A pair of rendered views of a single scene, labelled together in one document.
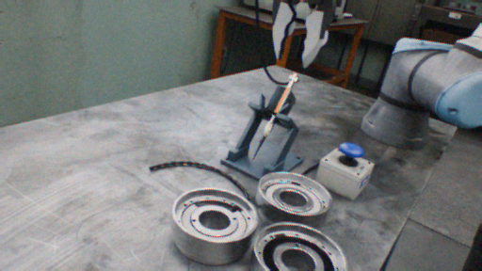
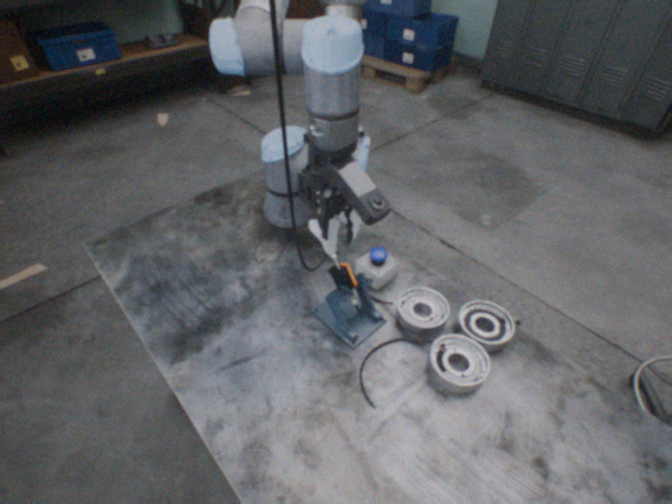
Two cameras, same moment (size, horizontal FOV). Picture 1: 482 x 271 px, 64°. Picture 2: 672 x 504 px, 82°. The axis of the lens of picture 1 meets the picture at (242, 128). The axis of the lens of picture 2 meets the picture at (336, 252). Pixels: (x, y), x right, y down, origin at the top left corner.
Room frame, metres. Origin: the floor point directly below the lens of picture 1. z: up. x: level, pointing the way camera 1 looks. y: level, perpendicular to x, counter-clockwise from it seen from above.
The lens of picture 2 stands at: (0.48, 0.45, 1.46)
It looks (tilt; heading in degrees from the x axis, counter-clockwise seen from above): 43 degrees down; 287
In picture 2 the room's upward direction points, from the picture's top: straight up
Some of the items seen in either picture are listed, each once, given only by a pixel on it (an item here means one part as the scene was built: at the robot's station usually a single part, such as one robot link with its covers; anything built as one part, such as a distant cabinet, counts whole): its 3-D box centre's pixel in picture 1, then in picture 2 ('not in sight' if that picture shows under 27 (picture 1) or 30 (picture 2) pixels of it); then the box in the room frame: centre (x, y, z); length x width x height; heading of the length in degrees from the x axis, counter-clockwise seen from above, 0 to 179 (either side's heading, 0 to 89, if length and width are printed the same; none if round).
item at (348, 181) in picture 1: (345, 171); (375, 266); (0.59, -0.19, 0.82); 0.08 x 0.07 x 0.05; 149
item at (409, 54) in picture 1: (419, 69); (288, 157); (0.86, -0.36, 0.97); 0.13 x 0.12 x 0.14; 16
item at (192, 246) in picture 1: (213, 225); (457, 364); (0.39, 0.01, 0.82); 0.10 x 0.10 x 0.04
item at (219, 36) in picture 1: (292, 62); not in sight; (3.22, -0.31, 0.39); 1.50 x 0.62 x 0.78; 149
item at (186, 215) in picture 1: (213, 226); (457, 364); (0.39, 0.01, 0.82); 0.08 x 0.08 x 0.02
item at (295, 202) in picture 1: (292, 202); (421, 312); (0.47, -0.09, 0.82); 0.10 x 0.10 x 0.04
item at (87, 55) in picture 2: not in sight; (78, 45); (3.43, -2.15, 0.56); 0.52 x 0.38 x 0.22; 56
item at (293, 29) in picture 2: not in sight; (323, 48); (0.69, -0.16, 1.29); 0.11 x 0.11 x 0.08; 16
